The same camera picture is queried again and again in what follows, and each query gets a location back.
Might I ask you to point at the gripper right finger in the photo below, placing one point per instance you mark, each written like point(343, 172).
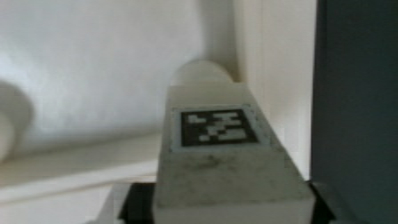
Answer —
point(330, 212)

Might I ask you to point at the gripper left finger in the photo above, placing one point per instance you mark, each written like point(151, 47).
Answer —
point(128, 203)

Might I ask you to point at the white table leg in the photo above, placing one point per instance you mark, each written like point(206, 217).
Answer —
point(227, 181)

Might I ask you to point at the white square table top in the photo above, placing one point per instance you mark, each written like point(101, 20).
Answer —
point(89, 54)

